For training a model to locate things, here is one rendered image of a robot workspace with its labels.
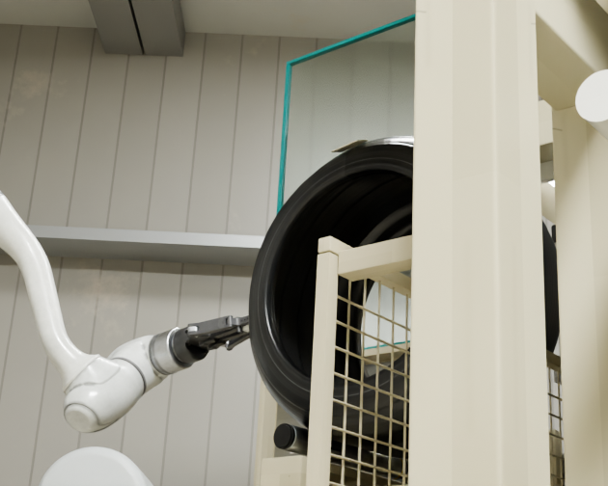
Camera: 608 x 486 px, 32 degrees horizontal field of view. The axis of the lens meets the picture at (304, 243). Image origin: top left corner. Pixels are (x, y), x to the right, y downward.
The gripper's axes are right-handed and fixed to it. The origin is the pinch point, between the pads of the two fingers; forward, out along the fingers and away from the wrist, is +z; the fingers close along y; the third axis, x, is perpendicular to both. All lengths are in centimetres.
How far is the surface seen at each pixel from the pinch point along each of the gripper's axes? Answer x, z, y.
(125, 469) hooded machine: -31, -186, 137
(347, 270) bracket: 30, 63, -60
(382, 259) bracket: 30, 68, -60
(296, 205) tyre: -13.2, 20.4, -11.8
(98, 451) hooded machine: -39, -194, 130
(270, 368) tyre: 16.2, 11.9, -11.4
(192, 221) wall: -169, -201, 193
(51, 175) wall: -199, -255, 147
